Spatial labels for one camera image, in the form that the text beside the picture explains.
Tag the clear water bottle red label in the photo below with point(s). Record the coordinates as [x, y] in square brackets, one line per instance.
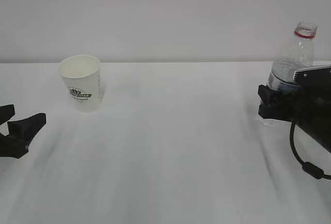
[297, 53]

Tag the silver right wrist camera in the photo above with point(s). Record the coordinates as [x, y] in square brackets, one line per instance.
[313, 76]

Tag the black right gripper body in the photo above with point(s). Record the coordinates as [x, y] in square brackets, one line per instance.
[313, 114]

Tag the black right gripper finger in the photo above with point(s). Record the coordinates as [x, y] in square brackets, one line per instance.
[276, 105]

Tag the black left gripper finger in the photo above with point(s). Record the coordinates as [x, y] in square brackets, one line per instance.
[6, 113]
[25, 130]

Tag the white paper cup green logo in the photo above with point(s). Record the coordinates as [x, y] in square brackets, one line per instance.
[81, 76]

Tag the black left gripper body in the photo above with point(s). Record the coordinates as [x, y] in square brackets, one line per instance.
[14, 146]

